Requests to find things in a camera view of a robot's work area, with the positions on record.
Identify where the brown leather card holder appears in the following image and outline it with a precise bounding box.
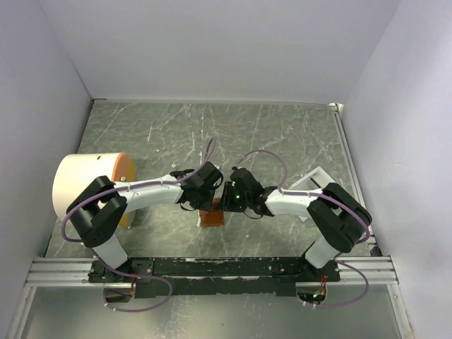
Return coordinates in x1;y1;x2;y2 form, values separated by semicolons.
198;198;225;228

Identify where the white card tray box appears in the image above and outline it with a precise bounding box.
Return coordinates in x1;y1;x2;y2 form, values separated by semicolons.
290;165;335;222

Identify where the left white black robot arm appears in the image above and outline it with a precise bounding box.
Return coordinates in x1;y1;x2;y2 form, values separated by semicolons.
63;161;224;282

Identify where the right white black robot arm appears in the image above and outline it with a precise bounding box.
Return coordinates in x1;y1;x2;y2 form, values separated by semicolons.
218;167;372;281

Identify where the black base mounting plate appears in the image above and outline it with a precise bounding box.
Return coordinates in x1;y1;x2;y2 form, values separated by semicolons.
88;257;340;299

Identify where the white orange cylinder drum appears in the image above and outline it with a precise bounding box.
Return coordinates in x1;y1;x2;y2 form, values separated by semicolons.
52;153;136;220

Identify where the aluminium right side rail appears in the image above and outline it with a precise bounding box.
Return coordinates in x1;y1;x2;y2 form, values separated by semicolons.
328;102;382;256

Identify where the aluminium rail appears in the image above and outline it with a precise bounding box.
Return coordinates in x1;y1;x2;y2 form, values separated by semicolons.
328;102;382;256
25;256;398;287

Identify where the aluminium front rail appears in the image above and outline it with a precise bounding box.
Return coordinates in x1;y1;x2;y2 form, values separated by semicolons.
25;256;398;287

